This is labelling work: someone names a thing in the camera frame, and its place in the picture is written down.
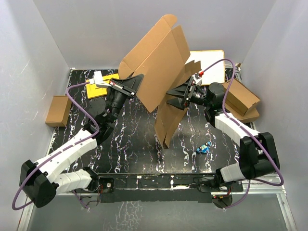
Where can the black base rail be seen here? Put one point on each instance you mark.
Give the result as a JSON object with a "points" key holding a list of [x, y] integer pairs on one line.
{"points": [[160, 187]]}

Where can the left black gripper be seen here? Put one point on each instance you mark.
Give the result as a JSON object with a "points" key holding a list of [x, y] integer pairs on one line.
{"points": [[130, 86]]}

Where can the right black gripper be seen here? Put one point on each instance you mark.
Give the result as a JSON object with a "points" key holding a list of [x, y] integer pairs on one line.
{"points": [[182, 90]]}

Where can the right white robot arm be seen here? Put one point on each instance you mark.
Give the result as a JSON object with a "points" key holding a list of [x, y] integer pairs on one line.
{"points": [[257, 151]]}

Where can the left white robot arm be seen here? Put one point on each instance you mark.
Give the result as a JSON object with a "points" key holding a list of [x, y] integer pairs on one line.
{"points": [[43, 179]]}

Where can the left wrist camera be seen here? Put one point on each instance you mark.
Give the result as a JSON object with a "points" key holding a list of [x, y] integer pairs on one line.
{"points": [[98, 80]]}

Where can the yellow pad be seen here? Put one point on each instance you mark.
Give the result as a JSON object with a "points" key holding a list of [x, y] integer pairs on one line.
{"points": [[93, 91]]}

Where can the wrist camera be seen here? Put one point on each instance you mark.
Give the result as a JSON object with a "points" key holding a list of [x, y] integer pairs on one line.
{"points": [[98, 80], [198, 76]]}

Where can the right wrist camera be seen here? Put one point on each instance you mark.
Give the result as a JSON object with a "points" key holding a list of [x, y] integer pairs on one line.
{"points": [[198, 76]]}

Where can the blue toy car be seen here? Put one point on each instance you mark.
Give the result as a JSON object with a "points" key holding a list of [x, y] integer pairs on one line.
{"points": [[205, 148]]}

